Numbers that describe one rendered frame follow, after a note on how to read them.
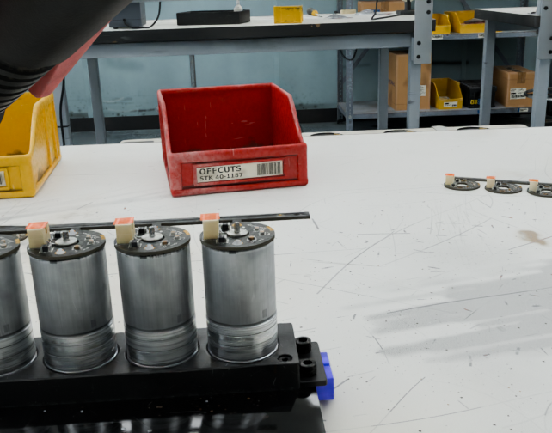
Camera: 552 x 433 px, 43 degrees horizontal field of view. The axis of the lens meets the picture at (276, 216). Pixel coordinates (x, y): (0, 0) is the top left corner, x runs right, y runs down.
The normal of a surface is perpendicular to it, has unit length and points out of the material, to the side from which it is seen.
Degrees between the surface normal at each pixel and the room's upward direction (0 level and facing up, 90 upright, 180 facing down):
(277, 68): 90
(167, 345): 90
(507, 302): 0
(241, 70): 90
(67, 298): 90
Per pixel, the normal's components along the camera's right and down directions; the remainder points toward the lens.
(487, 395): -0.04, -0.95
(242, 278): 0.19, 0.30
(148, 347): -0.15, 0.32
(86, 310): 0.59, 0.24
